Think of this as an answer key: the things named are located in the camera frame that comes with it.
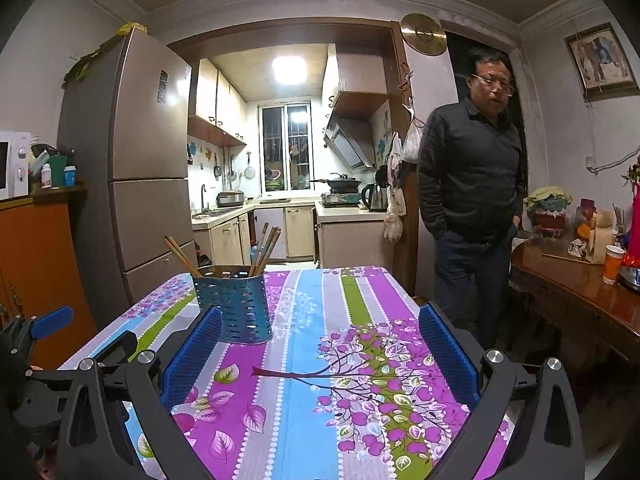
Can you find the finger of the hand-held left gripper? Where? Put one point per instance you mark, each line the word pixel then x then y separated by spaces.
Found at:
pixel 50 321
pixel 120 346

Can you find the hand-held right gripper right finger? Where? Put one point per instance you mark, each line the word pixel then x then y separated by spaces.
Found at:
pixel 447 355

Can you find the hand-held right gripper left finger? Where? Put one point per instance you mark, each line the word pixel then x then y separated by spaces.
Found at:
pixel 192 355

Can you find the perforated metal utensil holder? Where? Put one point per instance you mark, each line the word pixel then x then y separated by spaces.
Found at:
pixel 235 310

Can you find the bunch of wooden chopsticks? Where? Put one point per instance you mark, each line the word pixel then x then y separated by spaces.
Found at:
pixel 264 254

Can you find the orange wooden cabinet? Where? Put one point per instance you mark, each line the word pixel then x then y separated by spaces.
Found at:
pixel 40 260

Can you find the beige sink counter cabinet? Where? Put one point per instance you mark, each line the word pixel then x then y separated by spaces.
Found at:
pixel 225 240

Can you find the floral striped tablecloth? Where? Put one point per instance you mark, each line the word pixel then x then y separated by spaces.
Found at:
pixel 320 320

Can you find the white pill bottle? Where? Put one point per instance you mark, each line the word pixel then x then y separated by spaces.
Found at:
pixel 46 177

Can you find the glossy wooden side table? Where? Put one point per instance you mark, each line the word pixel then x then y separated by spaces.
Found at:
pixel 575 285

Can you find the blue label jar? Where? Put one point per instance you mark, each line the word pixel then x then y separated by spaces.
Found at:
pixel 70 176

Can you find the beige stove counter cabinet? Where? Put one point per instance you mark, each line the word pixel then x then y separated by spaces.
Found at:
pixel 350 245

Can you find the beige hanging bag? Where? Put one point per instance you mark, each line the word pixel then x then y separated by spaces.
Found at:
pixel 395 215

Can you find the green box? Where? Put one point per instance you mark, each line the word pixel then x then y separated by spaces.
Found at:
pixel 57 166

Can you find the black sink faucet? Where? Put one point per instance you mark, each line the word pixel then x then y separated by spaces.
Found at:
pixel 202 200

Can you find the silver countertop cooker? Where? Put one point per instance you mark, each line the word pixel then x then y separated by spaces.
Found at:
pixel 230 199

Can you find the white microwave oven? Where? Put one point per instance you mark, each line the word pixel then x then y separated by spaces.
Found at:
pixel 20 160

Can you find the crumpled paper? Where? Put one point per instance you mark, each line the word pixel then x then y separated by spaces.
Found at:
pixel 577 248

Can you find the steel electric kettle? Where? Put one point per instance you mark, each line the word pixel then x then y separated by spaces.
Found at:
pixel 377 197

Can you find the red flower pot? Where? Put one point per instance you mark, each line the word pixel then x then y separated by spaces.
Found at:
pixel 547 210

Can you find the small hanging pan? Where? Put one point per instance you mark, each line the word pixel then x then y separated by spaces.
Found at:
pixel 231 174
pixel 217 171

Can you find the orange paper cup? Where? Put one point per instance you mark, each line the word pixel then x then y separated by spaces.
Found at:
pixel 612 265

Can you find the gas stove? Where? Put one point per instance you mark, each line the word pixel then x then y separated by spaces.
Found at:
pixel 340 200

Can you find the brown paper bag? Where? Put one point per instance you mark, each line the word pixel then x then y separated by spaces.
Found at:
pixel 597 237

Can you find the round hanging strainer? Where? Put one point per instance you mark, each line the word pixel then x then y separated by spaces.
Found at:
pixel 250 172

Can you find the black hanging ladle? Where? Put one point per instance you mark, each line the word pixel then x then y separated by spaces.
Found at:
pixel 382 175

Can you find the orange jar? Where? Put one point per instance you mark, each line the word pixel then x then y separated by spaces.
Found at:
pixel 584 220

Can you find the black wok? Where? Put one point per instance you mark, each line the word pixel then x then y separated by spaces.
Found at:
pixel 342 182

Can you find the bronze three-door refrigerator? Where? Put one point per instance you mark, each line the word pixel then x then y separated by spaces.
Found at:
pixel 145 135

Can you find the white hanging cloth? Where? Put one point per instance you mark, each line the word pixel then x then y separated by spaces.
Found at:
pixel 395 152

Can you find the white plastic bag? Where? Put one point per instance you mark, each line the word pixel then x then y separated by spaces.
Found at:
pixel 412 142

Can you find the red vase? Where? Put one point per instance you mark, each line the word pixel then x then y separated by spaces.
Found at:
pixel 635 220

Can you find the barred kitchen window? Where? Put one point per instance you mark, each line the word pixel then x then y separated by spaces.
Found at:
pixel 275 135

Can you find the steel range hood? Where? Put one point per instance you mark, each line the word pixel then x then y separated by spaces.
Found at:
pixel 350 140

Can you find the dark green cloth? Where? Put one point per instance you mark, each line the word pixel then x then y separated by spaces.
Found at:
pixel 82 66

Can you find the brown cabinet above hood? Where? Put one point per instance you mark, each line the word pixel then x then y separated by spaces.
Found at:
pixel 360 70

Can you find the square ceiling light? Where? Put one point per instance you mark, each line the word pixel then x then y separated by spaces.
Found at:
pixel 289 70

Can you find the yellow bag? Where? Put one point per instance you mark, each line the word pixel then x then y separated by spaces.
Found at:
pixel 131 28

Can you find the beige wall cabinets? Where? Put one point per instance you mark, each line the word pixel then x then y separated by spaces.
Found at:
pixel 205 90

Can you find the gold round wall clock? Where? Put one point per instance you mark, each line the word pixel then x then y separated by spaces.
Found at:
pixel 424 34

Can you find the framed wall picture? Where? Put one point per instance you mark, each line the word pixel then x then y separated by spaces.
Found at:
pixel 602 60

